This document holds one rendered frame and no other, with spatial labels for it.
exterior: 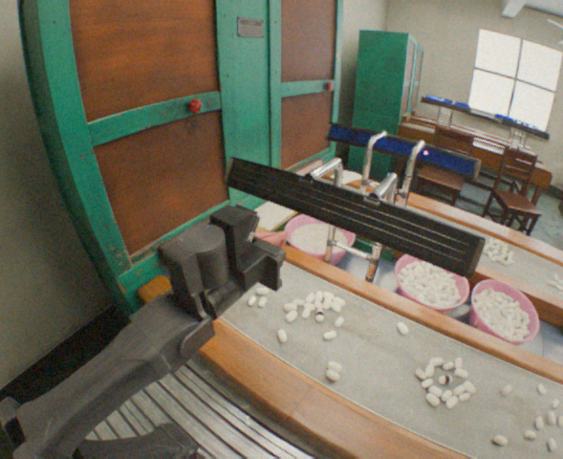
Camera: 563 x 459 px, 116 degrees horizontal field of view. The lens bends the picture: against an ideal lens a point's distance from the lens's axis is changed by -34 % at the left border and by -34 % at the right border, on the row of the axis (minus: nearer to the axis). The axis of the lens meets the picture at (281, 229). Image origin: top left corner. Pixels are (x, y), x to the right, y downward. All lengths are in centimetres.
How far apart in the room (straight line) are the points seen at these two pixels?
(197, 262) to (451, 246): 42
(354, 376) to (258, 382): 23
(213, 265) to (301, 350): 44
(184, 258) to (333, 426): 46
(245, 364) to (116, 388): 39
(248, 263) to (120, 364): 20
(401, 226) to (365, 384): 38
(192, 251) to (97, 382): 18
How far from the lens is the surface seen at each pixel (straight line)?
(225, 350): 68
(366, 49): 327
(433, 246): 52
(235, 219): 33
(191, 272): 30
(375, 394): 68
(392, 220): 52
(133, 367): 31
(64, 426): 33
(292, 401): 62
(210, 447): 71
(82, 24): 73
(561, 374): 99
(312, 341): 72
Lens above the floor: 135
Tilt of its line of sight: 35 degrees down
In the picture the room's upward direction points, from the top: straight up
